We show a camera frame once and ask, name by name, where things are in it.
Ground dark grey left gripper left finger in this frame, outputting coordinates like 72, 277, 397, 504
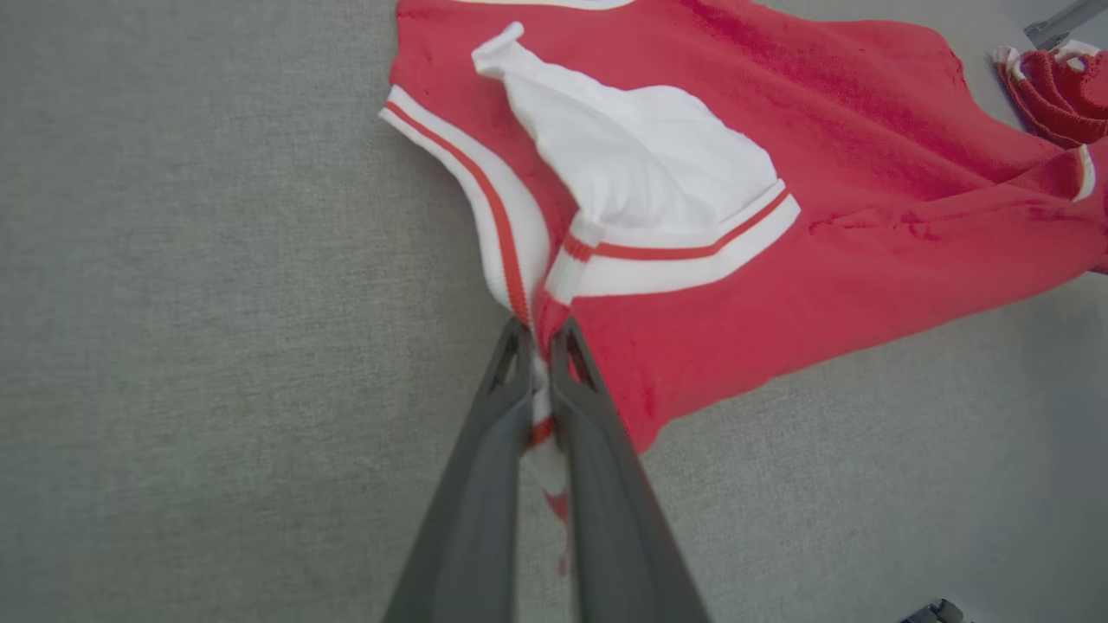
383, 316, 538, 623

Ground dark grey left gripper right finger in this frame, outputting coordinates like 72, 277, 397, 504
550, 318, 711, 623

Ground red basketball jersey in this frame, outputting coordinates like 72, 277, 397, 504
378, 0, 1108, 581

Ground red shorts with white stripe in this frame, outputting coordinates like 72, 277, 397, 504
991, 39, 1108, 148

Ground grey fabric sofa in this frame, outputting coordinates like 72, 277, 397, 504
0, 0, 1108, 623

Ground grey metal floor rail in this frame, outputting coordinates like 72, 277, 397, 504
1024, 0, 1108, 50

